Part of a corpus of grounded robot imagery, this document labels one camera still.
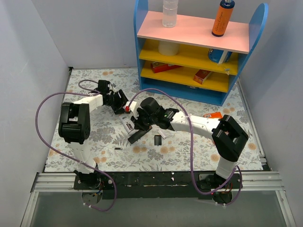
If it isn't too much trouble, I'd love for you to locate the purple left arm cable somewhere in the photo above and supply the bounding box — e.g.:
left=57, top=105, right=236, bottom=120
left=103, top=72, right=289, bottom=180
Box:
left=35, top=79, right=118, bottom=212

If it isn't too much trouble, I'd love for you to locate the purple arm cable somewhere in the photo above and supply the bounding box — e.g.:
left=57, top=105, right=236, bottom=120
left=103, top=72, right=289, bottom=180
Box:
left=129, top=88, right=243, bottom=205
left=35, top=79, right=118, bottom=212

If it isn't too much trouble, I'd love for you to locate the clear plastic bottle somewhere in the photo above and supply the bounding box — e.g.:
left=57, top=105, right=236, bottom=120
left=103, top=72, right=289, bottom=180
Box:
left=162, top=0, right=178, bottom=28

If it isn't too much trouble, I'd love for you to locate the white battery cover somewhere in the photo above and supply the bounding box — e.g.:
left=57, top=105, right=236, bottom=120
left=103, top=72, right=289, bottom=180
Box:
left=158, top=129, right=167, bottom=139

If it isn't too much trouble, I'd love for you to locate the orange battery pack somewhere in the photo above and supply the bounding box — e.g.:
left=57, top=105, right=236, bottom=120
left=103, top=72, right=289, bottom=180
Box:
left=203, top=112, right=223, bottom=119

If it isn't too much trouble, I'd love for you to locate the floral patterned table mat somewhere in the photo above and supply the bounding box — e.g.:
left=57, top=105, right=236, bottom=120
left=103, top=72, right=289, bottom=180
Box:
left=45, top=68, right=263, bottom=172

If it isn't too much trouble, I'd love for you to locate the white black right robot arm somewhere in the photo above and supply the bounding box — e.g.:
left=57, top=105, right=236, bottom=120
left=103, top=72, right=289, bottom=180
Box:
left=125, top=97, right=248, bottom=191

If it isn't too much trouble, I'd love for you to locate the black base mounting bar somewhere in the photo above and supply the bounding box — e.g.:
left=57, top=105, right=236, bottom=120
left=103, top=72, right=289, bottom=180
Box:
left=73, top=170, right=242, bottom=202

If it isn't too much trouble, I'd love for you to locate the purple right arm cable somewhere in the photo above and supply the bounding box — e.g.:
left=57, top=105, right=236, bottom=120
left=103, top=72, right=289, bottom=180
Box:
left=129, top=88, right=243, bottom=205

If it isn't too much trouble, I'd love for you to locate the orange cylindrical bottle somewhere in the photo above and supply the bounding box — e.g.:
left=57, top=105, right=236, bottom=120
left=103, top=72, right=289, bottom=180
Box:
left=212, top=0, right=235, bottom=37

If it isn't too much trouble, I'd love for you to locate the orange red small box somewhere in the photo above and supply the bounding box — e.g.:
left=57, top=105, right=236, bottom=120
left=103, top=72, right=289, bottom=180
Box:
left=193, top=70, right=212, bottom=85

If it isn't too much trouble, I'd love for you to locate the blue yellow pink shelf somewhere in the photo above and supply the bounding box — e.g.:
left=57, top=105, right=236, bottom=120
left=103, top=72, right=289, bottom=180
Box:
left=134, top=0, right=268, bottom=106

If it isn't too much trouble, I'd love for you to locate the black remote control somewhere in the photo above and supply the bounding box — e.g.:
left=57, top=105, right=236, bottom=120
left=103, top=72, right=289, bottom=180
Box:
left=128, top=126, right=152, bottom=144

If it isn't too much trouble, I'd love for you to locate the black battery cover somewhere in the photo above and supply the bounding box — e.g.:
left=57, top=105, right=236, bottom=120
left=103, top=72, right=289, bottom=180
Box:
left=154, top=135, right=162, bottom=146

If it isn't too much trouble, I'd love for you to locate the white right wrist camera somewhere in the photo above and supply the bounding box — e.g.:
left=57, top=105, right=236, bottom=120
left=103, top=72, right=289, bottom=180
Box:
left=125, top=101, right=138, bottom=114

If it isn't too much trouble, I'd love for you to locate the red flat box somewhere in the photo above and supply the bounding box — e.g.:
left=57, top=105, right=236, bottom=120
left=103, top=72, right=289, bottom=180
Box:
left=150, top=62, right=181, bottom=73

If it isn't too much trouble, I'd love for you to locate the white remote control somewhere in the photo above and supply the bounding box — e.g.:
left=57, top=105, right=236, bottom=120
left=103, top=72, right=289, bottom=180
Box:
left=119, top=114, right=134, bottom=135

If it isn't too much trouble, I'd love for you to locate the white paper roll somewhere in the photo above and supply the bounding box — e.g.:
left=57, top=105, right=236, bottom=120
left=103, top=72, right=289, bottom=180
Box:
left=158, top=41, right=179, bottom=56

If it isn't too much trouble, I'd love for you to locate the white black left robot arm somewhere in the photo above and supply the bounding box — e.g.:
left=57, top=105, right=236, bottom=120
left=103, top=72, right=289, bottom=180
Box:
left=58, top=80, right=128, bottom=189

